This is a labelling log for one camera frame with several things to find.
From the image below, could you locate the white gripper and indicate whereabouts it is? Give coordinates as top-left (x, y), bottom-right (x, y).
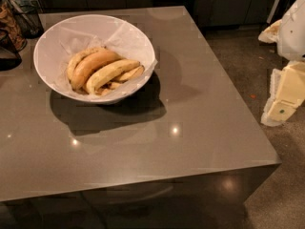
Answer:
top-left (258, 0), bottom-right (305, 127)

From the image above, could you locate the yellow banana front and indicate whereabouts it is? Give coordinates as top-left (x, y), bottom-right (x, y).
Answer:
top-left (86, 59), bottom-right (140, 94)

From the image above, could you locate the yellow banana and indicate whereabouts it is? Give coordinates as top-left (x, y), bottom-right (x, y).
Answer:
top-left (86, 59), bottom-right (140, 94)
top-left (67, 47), bottom-right (103, 80)

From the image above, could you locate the small spotted banana right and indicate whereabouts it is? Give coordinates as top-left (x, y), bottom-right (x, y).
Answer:
top-left (114, 66), bottom-right (145, 82)

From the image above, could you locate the white paper bowl liner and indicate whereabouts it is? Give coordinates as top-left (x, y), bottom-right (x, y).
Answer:
top-left (49, 15), bottom-right (157, 104)

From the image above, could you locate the spotted banana bottom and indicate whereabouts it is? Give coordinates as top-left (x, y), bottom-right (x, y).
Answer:
top-left (95, 81), bottom-right (121, 95)

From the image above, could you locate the orange-brown banana middle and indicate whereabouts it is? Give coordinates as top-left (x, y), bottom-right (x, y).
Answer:
top-left (70, 49), bottom-right (121, 91)

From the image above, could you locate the yellow banana back left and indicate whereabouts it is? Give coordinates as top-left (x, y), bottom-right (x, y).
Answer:
top-left (67, 47), bottom-right (103, 80)

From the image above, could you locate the white bowl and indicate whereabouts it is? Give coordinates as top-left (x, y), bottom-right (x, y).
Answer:
top-left (32, 13), bottom-right (156, 105)

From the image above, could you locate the brown patterned container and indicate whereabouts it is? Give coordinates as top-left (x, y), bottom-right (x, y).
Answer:
top-left (0, 0), bottom-right (27, 52)

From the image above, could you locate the black wire basket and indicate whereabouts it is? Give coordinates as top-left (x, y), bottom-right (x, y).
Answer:
top-left (7, 0), bottom-right (44, 39)

